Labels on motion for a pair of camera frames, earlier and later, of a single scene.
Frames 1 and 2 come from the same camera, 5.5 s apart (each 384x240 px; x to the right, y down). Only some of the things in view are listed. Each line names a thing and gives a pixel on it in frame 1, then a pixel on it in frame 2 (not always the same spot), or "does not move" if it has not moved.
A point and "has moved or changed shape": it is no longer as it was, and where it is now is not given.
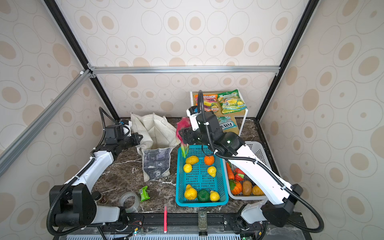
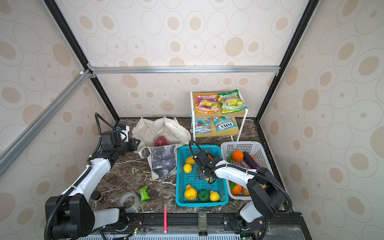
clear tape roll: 135,207 does not move
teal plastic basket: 201,181 does not move
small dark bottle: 96,195 does not move
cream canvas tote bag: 158,137 has moved or changed shape
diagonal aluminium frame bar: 13,150 does not move
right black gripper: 185,136 to 201,177
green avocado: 203,195 does not move
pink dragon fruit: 184,123 to 161,141
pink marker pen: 165,218 does not move
